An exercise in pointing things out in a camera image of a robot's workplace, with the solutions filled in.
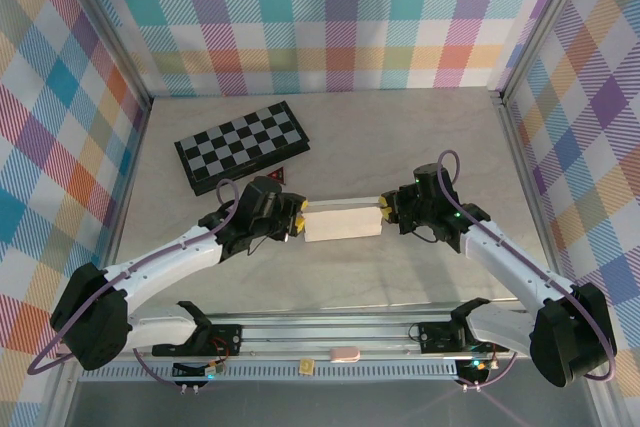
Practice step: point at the aluminium frame post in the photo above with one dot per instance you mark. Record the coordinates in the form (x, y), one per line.
(543, 22)
(106, 32)

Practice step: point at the small red triangle piece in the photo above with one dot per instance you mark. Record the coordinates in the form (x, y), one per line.
(276, 176)

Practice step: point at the small controller board with LED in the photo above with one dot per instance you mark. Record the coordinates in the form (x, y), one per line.
(210, 371)
(475, 368)

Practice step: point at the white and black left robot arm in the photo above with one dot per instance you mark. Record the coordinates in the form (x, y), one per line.
(165, 267)

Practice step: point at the small yellow tag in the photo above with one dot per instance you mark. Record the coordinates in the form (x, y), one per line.
(306, 366)

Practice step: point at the pink oval eraser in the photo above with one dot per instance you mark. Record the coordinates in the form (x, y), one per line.
(343, 354)

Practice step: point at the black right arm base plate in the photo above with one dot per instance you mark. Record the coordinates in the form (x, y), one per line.
(435, 334)

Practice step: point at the black and grey chessboard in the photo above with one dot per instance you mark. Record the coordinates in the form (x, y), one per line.
(235, 142)

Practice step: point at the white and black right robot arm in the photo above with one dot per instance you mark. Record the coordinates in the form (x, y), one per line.
(515, 262)

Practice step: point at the white paper box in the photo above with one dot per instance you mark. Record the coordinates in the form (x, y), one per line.
(342, 224)

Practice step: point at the aluminium side rail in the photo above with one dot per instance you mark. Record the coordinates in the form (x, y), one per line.
(518, 147)
(131, 162)

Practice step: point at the aluminium front rail frame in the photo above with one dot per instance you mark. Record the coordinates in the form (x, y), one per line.
(325, 334)

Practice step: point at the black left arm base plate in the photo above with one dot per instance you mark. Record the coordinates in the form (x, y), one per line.
(227, 339)

